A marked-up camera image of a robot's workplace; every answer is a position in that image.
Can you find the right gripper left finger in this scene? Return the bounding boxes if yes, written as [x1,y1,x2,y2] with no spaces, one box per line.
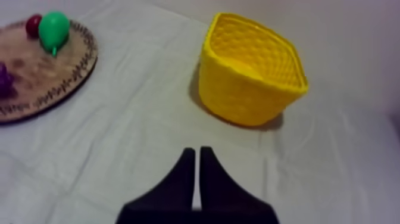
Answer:
[115,147,196,224]

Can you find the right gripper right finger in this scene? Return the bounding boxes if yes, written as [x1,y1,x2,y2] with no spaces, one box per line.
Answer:
[196,146,280,224]

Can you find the yellow plastic basket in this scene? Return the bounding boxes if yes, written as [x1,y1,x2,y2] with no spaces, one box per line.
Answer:
[198,12,310,127]

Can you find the round wooden board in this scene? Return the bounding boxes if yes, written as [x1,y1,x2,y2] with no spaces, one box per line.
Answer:
[0,19,99,125]

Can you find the green toy pear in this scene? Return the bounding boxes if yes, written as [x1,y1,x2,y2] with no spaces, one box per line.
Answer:
[38,11,71,58]

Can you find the purple toy grapes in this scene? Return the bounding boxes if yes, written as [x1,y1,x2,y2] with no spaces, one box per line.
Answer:
[0,62,15,97]

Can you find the small red fruit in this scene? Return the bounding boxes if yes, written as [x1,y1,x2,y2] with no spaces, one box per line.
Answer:
[25,14,43,39]

